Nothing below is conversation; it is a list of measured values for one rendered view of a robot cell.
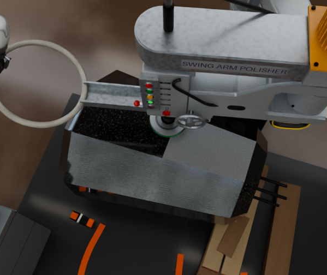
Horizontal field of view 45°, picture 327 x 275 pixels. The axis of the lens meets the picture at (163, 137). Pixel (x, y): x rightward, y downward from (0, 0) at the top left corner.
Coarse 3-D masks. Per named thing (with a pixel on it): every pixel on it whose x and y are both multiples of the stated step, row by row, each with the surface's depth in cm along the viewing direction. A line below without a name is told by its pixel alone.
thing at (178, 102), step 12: (144, 72) 159; (156, 72) 158; (168, 72) 158; (180, 72) 158; (192, 72) 174; (168, 84) 165; (180, 84) 164; (168, 96) 175; (180, 96) 174; (180, 108) 185
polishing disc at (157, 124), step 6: (150, 120) 223; (156, 120) 223; (180, 120) 223; (156, 126) 222; (162, 126) 221; (168, 126) 221; (174, 126) 221; (162, 132) 220; (168, 132) 220; (174, 132) 220
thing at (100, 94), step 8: (88, 88) 209; (96, 88) 209; (104, 88) 209; (112, 88) 208; (120, 88) 207; (128, 88) 206; (136, 88) 205; (88, 96) 207; (96, 96) 207; (104, 96) 207; (112, 96) 207; (120, 96) 207; (128, 96) 207; (136, 96) 207; (88, 104) 203; (96, 104) 202; (104, 104) 201; (112, 104) 200; (120, 104) 200; (128, 104) 200; (208, 120) 199
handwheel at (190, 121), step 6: (186, 114) 181; (192, 114) 181; (186, 120) 186; (192, 120) 186; (198, 120) 184; (204, 120) 184; (180, 126) 192; (186, 126) 193; (192, 126) 193; (198, 126) 191
